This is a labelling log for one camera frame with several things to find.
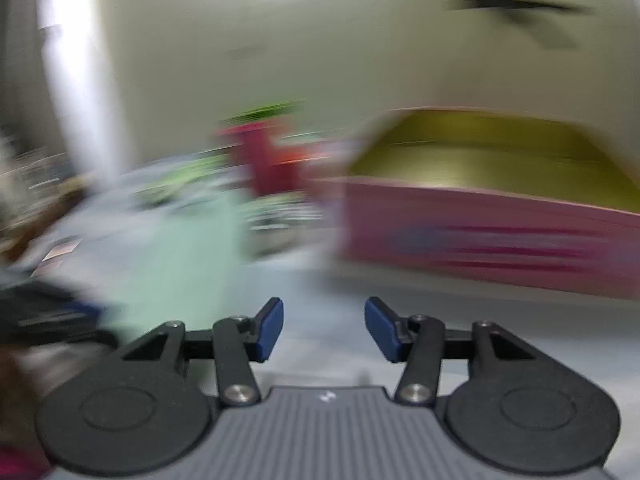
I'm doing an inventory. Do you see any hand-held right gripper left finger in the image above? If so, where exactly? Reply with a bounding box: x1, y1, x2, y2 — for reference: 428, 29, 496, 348
120, 297, 285, 407

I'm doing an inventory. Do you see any white vertical post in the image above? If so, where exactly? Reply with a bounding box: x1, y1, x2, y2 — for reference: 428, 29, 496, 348
37, 0, 108, 181

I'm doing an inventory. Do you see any green printed box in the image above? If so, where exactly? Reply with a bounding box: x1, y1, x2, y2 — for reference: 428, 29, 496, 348
220, 99, 307, 127
132, 155, 236, 207

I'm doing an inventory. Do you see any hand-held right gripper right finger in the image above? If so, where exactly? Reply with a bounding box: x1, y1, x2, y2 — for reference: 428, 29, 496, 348
364, 297, 536, 406

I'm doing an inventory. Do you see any teal plush toy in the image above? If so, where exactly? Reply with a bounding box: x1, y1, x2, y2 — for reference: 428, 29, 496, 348
107, 190, 251, 331

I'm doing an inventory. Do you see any blue striped bed sheet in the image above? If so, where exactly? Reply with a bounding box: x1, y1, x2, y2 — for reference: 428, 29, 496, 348
27, 152, 640, 480

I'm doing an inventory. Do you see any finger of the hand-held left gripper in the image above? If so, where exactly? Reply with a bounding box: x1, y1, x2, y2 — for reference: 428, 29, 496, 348
15, 300, 118, 348

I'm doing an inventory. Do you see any pink floral tin box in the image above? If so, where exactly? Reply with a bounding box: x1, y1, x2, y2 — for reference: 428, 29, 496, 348
310, 106, 640, 303

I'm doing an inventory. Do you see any red box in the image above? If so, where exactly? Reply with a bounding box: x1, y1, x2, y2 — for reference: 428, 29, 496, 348
217, 120, 313, 196

